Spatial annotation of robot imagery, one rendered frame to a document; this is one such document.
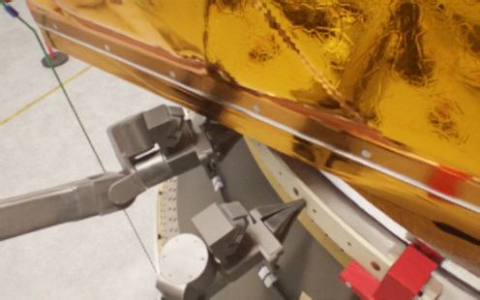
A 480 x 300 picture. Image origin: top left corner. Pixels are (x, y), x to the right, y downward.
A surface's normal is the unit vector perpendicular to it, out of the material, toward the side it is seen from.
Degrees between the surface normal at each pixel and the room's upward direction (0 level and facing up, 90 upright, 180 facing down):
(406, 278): 0
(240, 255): 10
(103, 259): 0
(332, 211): 0
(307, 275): 62
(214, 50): 91
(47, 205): 51
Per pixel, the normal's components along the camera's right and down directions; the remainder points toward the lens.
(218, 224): -0.18, -0.60
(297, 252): -0.76, 0.06
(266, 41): -0.54, 0.62
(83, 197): 0.53, -0.03
